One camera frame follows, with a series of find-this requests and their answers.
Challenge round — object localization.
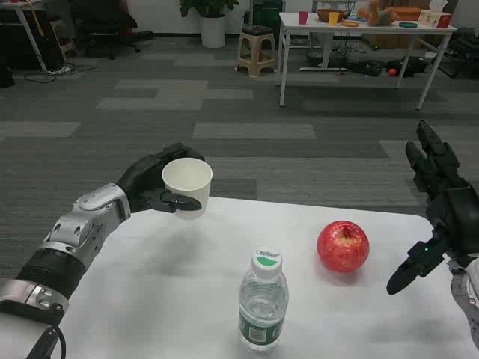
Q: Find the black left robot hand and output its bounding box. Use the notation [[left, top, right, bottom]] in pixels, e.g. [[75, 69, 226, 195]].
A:
[[115, 141, 206, 216]]

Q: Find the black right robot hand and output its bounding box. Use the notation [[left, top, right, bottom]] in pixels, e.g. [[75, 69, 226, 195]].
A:
[[386, 119, 479, 296]]

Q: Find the white paper cup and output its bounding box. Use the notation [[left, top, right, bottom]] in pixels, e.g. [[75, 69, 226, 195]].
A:
[[161, 157, 213, 221]]

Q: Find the red apple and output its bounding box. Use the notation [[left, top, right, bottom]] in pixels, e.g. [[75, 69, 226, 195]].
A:
[[316, 220, 370, 273]]

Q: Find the black bag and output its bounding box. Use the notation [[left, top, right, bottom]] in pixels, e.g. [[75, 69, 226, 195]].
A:
[[385, 58, 431, 78]]

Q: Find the black office chair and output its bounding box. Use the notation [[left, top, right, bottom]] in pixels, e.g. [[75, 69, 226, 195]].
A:
[[70, 0, 154, 61]]

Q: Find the black equipment case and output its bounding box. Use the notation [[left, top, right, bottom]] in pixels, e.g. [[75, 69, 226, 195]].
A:
[[364, 59, 386, 78]]

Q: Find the black chair with armrest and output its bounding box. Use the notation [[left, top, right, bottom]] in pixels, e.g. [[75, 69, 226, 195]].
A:
[[437, 28, 479, 79]]

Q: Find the clear plastic water bottle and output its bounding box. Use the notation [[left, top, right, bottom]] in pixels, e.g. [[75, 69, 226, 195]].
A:
[[238, 246, 290, 352]]

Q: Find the beige plastic stool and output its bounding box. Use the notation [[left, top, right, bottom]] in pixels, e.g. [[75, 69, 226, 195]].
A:
[[235, 25, 278, 79]]

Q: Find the green potted plant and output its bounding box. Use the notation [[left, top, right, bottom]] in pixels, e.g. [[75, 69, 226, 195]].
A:
[[178, 0, 240, 19]]

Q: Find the tissue box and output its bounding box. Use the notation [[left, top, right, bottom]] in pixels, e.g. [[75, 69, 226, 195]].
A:
[[418, 0, 453, 29]]

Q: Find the white metal-legged table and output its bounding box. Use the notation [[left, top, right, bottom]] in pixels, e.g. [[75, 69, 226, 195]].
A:
[[278, 11, 458, 111]]

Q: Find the orange cardboard box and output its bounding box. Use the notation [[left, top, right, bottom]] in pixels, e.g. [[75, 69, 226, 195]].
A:
[[388, 6, 424, 22]]

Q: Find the orange stuffed toy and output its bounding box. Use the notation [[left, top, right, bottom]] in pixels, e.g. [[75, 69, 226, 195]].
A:
[[357, 0, 400, 27]]

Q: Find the white office desk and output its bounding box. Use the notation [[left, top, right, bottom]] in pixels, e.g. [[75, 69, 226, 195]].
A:
[[0, 0, 61, 74]]

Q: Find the brown woven basket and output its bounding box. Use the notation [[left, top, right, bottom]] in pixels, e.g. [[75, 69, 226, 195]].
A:
[[317, 7, 351, 22]]

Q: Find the white power strip with cable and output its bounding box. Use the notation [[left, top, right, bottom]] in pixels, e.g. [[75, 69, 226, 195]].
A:
[[24, 65, 102, 82]]

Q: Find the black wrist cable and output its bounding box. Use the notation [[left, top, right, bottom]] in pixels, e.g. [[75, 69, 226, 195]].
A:
[[25, 323, 67, 359]]

